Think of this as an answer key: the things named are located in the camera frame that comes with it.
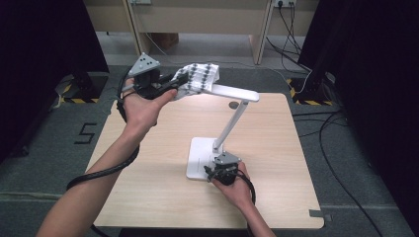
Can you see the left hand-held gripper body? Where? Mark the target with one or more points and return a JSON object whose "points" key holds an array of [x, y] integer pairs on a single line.
{"points": [[146, 80]]}

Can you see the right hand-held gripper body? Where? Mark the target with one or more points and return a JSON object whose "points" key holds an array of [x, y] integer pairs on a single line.
{"points": [[225, 164]]}

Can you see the white desk lamp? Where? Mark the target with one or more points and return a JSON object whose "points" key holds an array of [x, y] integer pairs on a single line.
{"points": [[237, 94]]}

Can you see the person's right hand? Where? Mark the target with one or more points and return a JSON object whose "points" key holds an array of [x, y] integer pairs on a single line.
{"points": [[235, 192]]}

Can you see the person's left hand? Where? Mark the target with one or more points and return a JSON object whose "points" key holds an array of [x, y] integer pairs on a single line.
{"points": [[140, 112]]}

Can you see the brown cardboard box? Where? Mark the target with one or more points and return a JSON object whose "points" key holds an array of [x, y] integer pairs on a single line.
{"points": [[168, 40]]}

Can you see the stand base with striped tape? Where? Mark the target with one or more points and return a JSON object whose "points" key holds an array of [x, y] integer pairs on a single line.
{"points": [[311, 92], [82, 89]]}

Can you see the grey tape piece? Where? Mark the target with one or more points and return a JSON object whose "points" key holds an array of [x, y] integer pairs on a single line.
{"points": [[319, 214]]}

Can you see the black curtain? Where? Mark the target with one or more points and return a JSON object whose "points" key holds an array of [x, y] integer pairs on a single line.
{"points": [[39, 65], [378, 82]]}

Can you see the white wall socket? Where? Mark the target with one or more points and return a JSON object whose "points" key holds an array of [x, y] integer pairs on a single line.
{"points": [[285, 2]]}

